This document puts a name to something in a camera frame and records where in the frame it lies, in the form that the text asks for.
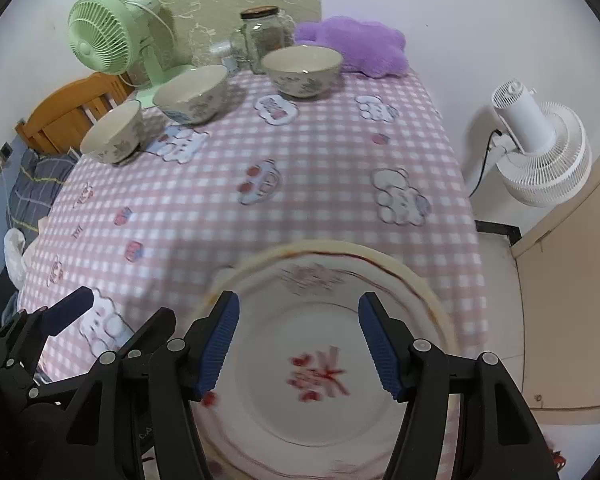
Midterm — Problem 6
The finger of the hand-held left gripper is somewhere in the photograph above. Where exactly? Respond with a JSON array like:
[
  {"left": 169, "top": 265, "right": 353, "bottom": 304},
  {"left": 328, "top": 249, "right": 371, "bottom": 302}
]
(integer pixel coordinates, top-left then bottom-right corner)
[
  {"left": 0, "top": 286, "right": 96, "bottom": 361},
  {"left": 116, "top": 307, "right": 177, "bottom": 358}
]

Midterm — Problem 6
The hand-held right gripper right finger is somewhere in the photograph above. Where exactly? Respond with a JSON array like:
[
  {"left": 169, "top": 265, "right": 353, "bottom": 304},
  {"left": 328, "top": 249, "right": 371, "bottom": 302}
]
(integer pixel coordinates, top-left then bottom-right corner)
[{"left": 357, "top": 291, "right": 561, "bottom": 480}]

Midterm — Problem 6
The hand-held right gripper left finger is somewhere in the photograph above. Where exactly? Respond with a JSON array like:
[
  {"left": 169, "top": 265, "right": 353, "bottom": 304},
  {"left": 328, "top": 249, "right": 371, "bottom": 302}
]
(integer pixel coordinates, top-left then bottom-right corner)
[{"left": 55, "top": 290, "right": 242, "bottom": 480}]

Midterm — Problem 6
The round yellow floral plate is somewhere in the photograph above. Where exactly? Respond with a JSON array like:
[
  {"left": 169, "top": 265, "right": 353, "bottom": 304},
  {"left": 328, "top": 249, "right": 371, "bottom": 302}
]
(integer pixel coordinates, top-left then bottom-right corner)
[{"left": 230, "top": 240, "right": 461, "bottom": 480}]

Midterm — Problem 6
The small red floral plate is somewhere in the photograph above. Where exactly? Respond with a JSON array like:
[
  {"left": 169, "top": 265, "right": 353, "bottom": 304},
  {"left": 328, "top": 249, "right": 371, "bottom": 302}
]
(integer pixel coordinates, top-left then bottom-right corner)
[{"left": 192, "top": 252, "right": 456, "bottom": 480}]

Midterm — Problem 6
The floral ceramic bowl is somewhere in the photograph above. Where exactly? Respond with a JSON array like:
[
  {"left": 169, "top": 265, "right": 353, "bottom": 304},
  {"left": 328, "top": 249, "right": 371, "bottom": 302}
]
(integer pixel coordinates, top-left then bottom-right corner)
[
  {"left": 80, "top": 99, "right": 145, "bottom": 165},
  {"left": 261, "top": 45, "right": 344, "bottom": 100}
]

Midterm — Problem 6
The ceramic bowl with blue flowers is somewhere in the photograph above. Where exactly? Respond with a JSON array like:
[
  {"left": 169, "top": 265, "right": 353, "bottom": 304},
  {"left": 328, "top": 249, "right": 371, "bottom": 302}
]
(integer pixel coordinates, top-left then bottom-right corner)
[{"left": 152, "top": 64, "right": 229, "bottom": 126}]

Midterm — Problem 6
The white plastic bag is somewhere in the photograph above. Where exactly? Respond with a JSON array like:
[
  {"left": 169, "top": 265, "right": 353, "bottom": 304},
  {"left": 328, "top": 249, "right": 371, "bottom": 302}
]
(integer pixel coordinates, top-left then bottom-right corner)
[{"left": 3, "top": 227, "right": 28, "bottom": 293}]

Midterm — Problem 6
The grey plaid blanket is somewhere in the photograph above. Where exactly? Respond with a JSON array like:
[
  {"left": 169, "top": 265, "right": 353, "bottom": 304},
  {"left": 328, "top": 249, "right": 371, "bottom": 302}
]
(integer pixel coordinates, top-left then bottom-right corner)
[{"left": 6, "top": 149, "right": 81, "bottom": 233}]

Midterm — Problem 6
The wooden bed headboard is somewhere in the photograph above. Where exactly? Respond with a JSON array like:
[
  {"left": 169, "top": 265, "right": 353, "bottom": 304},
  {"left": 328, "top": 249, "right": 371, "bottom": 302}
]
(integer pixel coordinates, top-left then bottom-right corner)
[{"left": 15, "top": 71, "right": 136, "bottom": 157}]

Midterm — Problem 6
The pink checkered tablecloth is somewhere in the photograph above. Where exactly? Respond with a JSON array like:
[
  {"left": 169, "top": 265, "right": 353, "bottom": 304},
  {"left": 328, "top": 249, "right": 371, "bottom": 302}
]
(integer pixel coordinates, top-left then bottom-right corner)
[{"left": 17, "top": 67, "right": 483, "bottom": 480}]

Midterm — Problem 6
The beige wardrobe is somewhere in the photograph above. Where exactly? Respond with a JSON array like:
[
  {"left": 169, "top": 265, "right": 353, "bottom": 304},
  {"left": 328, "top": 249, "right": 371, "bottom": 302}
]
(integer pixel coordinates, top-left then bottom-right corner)
[{"left": 510, "top": 130, "right": 600, "bottom": 411}]

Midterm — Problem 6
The red and white bag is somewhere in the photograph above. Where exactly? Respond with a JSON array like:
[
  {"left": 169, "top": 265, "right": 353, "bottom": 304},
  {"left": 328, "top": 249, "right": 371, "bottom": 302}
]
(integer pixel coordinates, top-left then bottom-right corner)
[{"left": 547, "top": 440, "right": 568, "bottom": 480}]

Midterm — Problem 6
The white standing fan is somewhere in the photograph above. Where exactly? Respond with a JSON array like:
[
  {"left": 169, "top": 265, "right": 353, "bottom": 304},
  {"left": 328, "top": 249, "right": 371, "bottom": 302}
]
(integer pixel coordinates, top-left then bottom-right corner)
[{"left": 464, "top": 79, "right": 593, "bottom": 208}]

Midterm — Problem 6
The green desk fan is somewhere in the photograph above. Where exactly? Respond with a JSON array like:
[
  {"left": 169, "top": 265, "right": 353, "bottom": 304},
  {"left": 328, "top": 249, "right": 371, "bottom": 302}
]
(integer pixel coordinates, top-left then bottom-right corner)
[{"left": 67, "top": 0, "right": 197, "bottom": 101}]

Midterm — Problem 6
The small clear plastic container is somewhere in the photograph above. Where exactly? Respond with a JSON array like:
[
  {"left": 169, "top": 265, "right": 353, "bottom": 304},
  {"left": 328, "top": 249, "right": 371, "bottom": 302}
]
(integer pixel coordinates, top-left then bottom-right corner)
[{"left": 209, "top": 40, "right": 241, "bottom": 68}]

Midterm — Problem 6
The purple plush pillow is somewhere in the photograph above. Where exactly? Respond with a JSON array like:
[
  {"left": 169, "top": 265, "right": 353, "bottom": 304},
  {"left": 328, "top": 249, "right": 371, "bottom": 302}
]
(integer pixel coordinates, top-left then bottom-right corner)
[{"left": 294, "top": 16, "right": 410, "bottom": 80}]

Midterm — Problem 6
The glass jar with dark lid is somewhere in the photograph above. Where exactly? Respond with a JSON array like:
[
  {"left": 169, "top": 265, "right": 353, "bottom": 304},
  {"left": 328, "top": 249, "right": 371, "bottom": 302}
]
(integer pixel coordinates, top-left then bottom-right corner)
[{"left": 239, "top": 6, "right": 297, "bottom": 75}]

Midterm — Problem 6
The black fan cable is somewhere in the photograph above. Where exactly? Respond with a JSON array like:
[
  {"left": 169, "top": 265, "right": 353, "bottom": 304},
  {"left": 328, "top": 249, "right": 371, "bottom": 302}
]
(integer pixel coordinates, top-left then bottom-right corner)
[{"left": 467, "top": 129, "right": 503, "bottom": 198}]

